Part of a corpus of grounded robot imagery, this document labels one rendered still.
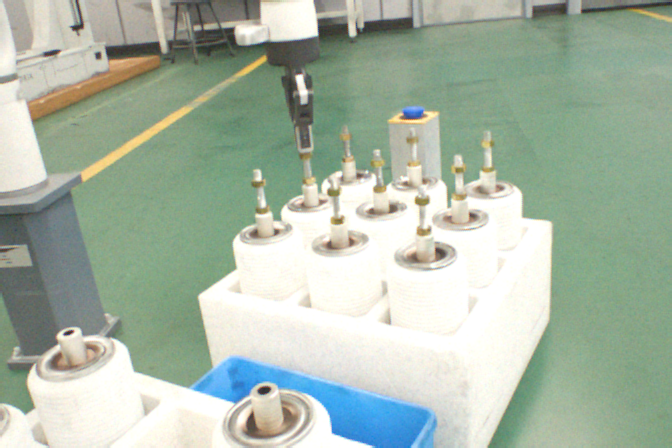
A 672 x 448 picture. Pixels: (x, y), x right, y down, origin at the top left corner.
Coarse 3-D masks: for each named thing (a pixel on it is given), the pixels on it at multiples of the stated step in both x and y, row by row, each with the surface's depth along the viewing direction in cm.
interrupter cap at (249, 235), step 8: (256, 224) 90; (280, 224) 89; (288, 224) 89; (240, 232) 88; (248, 232) 88; (256, 232) 88; (280, 232) 87; (288, 232) 86; (240, 240) 86; (248, 240) 85; (256, 240) 85; (264, 240) 85; (272, 240) 84; (280, 240) 85
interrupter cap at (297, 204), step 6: (294, 198) 99; (300, 198) 99; (324, 198) 98; (330, 198) 97; (288, 204) 96; (294, 204) 96; (300, 204) 97; (324, 204) 95; (330, 204) 95; (294, 210) 94; (300, 210) 94; (306, 210) 93; (312, 210) 93; (318, 210) 93
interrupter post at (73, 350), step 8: (72, 328) 62; (64, 336) 61; (72, 336) 61; (80, 336) 62; (64, 344) 61; (72, 344) 61; (80, 344) 62; (64, 352) 61; (72, 352) 61; (80, 352) 62; (64, 360) 62; (72, 360) 62; (80, 360) 62
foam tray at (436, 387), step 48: (528, 240) 94; (384, 288) 87; (528, 288) 90; (240, 336) 87; (288, 336) 82; (336, 336) 78; (384, 336) 74; (432, 336) 73; (480, 336) 72; (528, 336) 94; (384, 384) 77; (432, 384) 73; (480, 384) 75; (480, 432) 77
